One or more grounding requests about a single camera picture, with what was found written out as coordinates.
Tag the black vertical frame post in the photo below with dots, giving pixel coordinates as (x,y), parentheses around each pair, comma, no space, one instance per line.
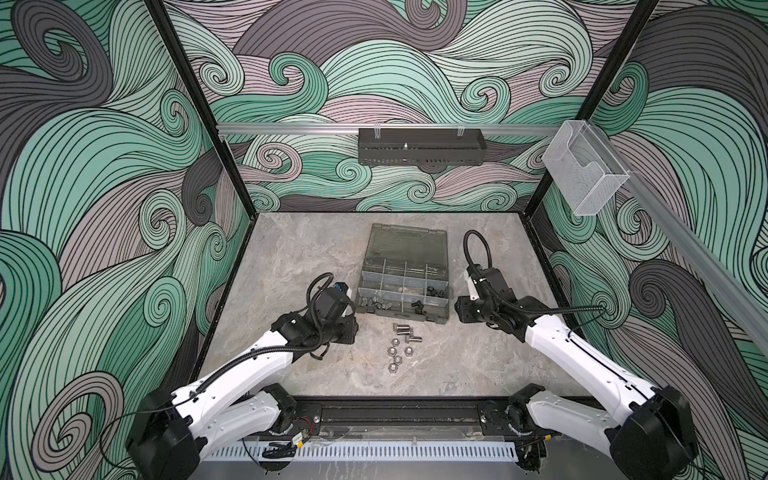
(174,47)
(617,57)

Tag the clear plastic wall holder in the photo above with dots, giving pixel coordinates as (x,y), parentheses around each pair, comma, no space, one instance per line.
(585,167)

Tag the black vertical frame post left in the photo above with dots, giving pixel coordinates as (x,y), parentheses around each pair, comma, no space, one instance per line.
(174,47)

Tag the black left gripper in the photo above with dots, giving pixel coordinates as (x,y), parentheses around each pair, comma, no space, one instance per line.
(351,330)

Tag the black wall tray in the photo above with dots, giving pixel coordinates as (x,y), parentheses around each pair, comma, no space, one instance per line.
(430,148)

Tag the white slotted cable duct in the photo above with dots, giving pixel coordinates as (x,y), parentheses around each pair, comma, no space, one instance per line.
(371,451)

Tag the pile of bolts and nuts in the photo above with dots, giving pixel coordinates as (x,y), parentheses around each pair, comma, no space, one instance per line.
(401,345)

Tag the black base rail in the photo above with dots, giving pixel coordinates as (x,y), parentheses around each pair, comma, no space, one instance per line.
(488,415)

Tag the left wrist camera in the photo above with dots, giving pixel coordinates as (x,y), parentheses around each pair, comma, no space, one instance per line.
(334,301)

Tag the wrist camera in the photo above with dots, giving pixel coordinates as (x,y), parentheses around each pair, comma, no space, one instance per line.
(485,282)
(334,301)

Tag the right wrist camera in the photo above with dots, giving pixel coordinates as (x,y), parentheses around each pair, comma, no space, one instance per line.
(485,282)

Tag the aluminium rail right wall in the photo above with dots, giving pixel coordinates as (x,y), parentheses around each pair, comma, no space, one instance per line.
(656,186)

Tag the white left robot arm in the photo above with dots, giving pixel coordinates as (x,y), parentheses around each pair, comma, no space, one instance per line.
(172,432)

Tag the black hex bolt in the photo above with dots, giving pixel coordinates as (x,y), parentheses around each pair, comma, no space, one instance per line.
(419,308)

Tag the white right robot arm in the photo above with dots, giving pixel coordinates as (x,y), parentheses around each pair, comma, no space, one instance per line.
(645,429)

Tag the grey transparent organizer box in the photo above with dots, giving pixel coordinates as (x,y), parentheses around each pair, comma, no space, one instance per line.
(407,264)

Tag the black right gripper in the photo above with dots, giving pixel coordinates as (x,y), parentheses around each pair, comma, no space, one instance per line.
(463,309)

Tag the aluminium rail back wall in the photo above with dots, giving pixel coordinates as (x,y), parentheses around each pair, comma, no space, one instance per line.
(352,128)

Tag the aluminium rail wall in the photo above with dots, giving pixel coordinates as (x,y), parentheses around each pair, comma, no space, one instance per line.
(656,186)
(352,128)

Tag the black vertical frame post right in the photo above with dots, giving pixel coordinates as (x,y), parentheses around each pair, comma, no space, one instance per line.
(617,57)

